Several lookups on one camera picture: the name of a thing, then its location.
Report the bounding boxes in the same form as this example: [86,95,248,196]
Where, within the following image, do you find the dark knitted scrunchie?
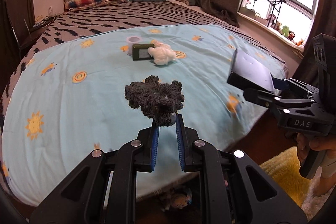
[125,76,185,127]

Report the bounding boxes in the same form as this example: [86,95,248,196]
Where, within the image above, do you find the black box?
[227,48,274,93]

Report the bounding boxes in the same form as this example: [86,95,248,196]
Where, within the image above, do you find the person's right hand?
[296,133,336,162]

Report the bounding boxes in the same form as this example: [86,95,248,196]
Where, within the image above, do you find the toys on window sill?
[266,14,305,46]

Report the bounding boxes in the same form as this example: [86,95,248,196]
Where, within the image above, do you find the yellow fluffy rug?
[260,146,314,207]

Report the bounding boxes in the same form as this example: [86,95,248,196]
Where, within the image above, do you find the white crumpled tissue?
[147,40,177,66]

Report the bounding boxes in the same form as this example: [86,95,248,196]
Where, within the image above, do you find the dark green packet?
[132,43,155,61]

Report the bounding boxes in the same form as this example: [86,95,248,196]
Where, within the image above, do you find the white tape roll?
[126,36,142,56]

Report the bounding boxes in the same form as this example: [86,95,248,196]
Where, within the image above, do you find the light blue sun-print sheet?
[1,23,287,208]

